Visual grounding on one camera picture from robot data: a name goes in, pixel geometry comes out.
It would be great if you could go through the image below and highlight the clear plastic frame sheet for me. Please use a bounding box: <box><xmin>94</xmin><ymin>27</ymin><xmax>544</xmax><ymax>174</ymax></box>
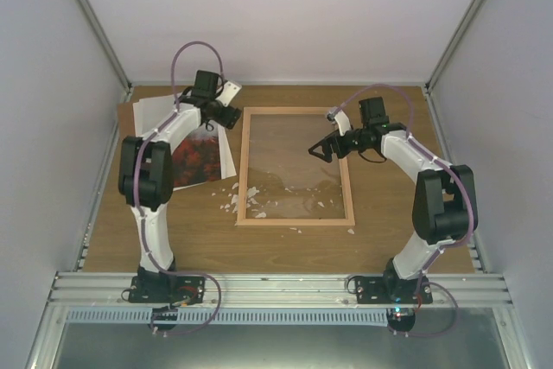
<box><xmin>248</xmin><ymin>111</ymin><xmax>349</xmax><ymax>219</ymax></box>

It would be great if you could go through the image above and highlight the light wooden picture frame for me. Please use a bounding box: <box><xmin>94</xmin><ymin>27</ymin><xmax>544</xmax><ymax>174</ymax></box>
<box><xmin>235</xmin><ymin>105</ymin><xmax>357</xmax><ymax>228</ymax></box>

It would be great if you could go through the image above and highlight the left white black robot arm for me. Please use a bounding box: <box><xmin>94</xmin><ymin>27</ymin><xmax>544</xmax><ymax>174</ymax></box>
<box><xmin>118</xmin><ymin>71</ymin><xmax>242</xmax><ymax>303</ymax></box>

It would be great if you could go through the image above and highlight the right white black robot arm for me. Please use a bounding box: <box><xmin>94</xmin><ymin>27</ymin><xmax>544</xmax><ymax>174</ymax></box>
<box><xmin>308</xmin><ymin>97</ymin><xmax>478</xmax><ymax>304</ymax></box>

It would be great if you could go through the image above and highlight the white paper sheet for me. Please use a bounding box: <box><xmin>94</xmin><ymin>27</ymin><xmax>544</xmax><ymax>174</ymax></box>
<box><xmin>132</xmin><ymin>95</ymin><xmax>175</xmax><ymax>136</ymax></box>

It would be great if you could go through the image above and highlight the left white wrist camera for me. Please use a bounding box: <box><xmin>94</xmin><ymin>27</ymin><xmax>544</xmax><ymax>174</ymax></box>
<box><xmin>216</xmin><ymin>80</ymin><xmax>242</xmax><ymax>107</ymax></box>

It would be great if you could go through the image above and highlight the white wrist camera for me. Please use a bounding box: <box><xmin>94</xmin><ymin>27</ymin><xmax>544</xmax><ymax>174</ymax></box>
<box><xmin>216</xmin><ymin>80</ymin><xmax>242</xmax><ymax>107</ymax></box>
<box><xmin>327</xmin><ymin>107</ymin><xmax>352</xmax><ymax>137</ymax></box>

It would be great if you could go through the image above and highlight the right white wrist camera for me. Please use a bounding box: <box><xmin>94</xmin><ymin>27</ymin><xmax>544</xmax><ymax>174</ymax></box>
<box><xmin>327</xmin><ymin>107</ymin><xmax>352</xmax><ymax>137</ymax></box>

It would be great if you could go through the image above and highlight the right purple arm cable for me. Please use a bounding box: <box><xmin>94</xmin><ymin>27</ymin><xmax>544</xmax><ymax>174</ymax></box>
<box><xmin>327</xmin><ymin>84</ymin><xmax>474</xmax><ymax>296</ymax></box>

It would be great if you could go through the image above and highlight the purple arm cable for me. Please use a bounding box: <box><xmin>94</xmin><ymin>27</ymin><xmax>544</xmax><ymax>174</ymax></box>
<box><xmin>133</xmin><ymin>41</ymin><xmax>226</xmax><ymax>275</ymax></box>
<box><xmin>327</xmin><ymin>84</ymin><xmax>474</xmax><ymax>296</ymax></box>

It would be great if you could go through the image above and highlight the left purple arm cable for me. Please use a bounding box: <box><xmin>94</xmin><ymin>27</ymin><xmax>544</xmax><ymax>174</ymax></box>
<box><xmin>133</xmin><ymin>41</ymin><xmax>226</xmax><ymax>275</ymax></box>

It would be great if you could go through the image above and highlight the brown frame backing board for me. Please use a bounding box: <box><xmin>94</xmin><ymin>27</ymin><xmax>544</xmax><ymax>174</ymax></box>
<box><xmin>116</xmin><ymin>102</ymin><xmax>135</xmax><ymax>159</ymax></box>

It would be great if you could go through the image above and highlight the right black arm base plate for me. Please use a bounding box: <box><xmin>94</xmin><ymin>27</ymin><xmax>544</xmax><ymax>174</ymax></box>
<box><xmin>345</xmin><ymin>275</ymin><xmax>433</xmax><ymax>307</ymax></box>

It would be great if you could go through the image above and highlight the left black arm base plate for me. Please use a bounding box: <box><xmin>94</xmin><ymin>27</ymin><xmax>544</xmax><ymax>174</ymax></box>
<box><xmin>124</xmin><ymin>273</ymin><xmax>206</xmax><ymax>305</ymax></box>

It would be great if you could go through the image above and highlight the left aluminium corner post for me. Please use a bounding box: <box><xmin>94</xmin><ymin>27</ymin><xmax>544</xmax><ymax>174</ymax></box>
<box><xmin>75</xmin><ymin>0</ymin><xmax>132</xmax><ymax>96</ymax></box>

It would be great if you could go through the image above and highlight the aluminium corner post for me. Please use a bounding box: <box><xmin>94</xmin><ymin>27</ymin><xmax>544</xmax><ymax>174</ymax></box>
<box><xmin>425</xmin><ymin>0</ymin><xmax>486</xmax><ymax>94</ymax></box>
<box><xmin>75</xmin><ymin>0</ymin><xmax>132</xmax><ymax>96</ymax></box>

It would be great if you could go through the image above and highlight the right aluminium corner post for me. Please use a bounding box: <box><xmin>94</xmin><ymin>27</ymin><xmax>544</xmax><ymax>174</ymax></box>
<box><xmin>425</xmin><ymin>0</ymin><xmax>486</xmax><ymax>94</ymax></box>

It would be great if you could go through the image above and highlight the aluminium front mounting rail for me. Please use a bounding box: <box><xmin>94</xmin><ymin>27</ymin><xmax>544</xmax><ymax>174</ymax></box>
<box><xmin>48</xmin><ymin>272</ymin><xmax>513</xmax><ymax>309</ymax></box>

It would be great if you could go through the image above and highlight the slotted grey cable duct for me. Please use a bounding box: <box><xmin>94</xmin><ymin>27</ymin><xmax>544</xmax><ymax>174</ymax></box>
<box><xmin>66</xmin><ymin>307</ymin><xmax>388</xmax><ymax>327</ymax></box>

